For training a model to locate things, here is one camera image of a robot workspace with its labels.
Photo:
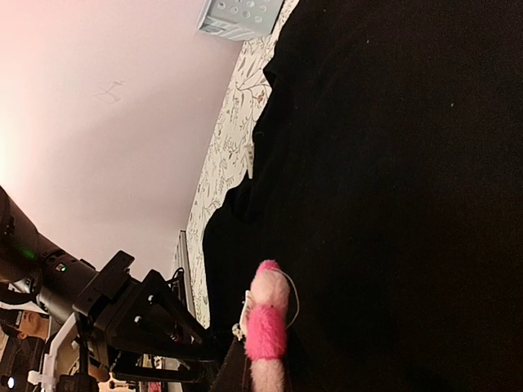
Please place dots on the black t-shirt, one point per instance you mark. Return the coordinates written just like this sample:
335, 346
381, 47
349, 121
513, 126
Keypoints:
387, 183

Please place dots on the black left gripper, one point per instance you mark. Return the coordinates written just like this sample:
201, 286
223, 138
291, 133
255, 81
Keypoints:
126, 320

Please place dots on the light blue plastic basket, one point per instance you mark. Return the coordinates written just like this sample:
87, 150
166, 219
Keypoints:
239, 20

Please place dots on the pink flower plush brooch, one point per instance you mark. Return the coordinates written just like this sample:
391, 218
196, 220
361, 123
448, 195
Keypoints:
271, 306

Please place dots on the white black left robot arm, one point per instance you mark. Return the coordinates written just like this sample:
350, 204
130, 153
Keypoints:
34, 269

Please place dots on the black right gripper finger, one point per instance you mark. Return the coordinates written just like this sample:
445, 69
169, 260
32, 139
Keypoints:
234, 374

